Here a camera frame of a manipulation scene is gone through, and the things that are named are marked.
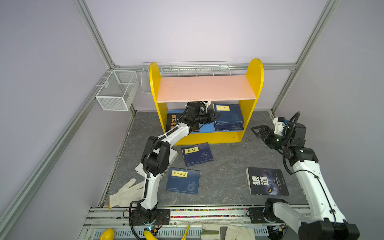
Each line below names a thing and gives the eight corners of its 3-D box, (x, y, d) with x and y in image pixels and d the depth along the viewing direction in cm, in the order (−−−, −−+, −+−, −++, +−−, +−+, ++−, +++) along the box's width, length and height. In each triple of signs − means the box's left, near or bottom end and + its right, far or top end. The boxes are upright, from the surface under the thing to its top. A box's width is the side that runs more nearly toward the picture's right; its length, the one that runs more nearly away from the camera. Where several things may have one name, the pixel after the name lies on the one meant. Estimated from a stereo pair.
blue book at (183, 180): (165, 190, 84) (164, 189, 82) (170, 168, 92) (169, 167, 90) (198, 194, 83) (198, 193, 81) (200, 171, 91) (200, 170, 89)
